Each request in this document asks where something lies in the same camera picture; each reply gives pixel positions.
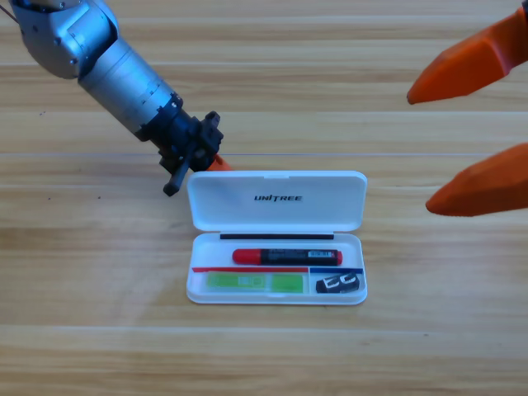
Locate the green and white highlighter pen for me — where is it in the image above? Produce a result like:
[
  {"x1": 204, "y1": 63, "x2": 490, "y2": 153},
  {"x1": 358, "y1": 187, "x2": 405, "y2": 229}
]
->
[{"x1": 205, "y1": 271, "x2": 305, "y2": 294}]

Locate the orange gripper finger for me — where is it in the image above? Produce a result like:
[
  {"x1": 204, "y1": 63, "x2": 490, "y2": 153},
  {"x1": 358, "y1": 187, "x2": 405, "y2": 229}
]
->
[
  {"x1": 406, "y1": 6, "x2": 528, "y2": 106},
  {"x1": 424, "y1": 142, "x2": 528, "y2": 219}
]

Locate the white Unitree pencil case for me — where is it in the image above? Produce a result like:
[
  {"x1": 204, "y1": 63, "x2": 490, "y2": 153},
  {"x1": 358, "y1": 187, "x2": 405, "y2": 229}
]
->
[{"x1": 186, "y1": 170, "x2": 368, "y2": 306}]

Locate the black eraser with white print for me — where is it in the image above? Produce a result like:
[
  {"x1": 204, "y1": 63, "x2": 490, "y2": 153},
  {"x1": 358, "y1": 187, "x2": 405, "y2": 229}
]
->
[{"x1": 315, "y1": 273, "x2": 360, "y2": 295}]

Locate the red and black marker pen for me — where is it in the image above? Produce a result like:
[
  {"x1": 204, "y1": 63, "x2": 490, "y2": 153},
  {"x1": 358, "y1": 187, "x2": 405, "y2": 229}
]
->
[{"x1": 232, "y1": 247, "x2": 344, "y2": 266}]

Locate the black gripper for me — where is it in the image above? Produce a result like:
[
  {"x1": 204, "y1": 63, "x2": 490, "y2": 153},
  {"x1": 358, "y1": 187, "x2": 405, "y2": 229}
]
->
[{"x1": 139, "y1": 98, "x2": 234, "y2": 197}]

